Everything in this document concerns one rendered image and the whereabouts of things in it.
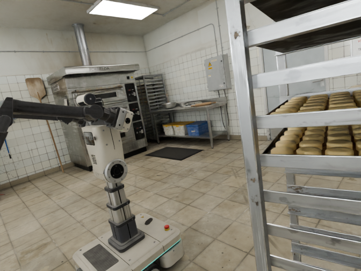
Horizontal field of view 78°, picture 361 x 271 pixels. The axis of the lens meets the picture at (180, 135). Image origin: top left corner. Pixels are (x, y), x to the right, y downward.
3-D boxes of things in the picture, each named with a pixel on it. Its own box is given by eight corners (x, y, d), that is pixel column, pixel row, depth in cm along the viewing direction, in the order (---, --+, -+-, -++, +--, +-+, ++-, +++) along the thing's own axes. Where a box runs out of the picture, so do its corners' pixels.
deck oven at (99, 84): (92, 175, 421) (64, 66, 384) (70, 166, 508) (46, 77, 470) (156, 150, 526) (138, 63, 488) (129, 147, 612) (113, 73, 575)
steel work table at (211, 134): (156, 144, 594) (149, 108, 575) (175, 137, 642) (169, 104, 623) (213, 149, 457) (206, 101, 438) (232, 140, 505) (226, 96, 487)
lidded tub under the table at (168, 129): (163, 135, 584) (161, 125, 579) (176, 130, 614) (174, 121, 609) (172, 135, 555) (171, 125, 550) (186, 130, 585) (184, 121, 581)
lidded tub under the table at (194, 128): (186, 135, 521) (184, 125, 516) (199, 131, 553) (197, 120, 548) (199, 136, 494) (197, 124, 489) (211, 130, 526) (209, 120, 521)
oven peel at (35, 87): (56, 175, 462) (24, 77, 443) (55, 175, 465) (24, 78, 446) (70, 170, 482) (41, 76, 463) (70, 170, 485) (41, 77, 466)
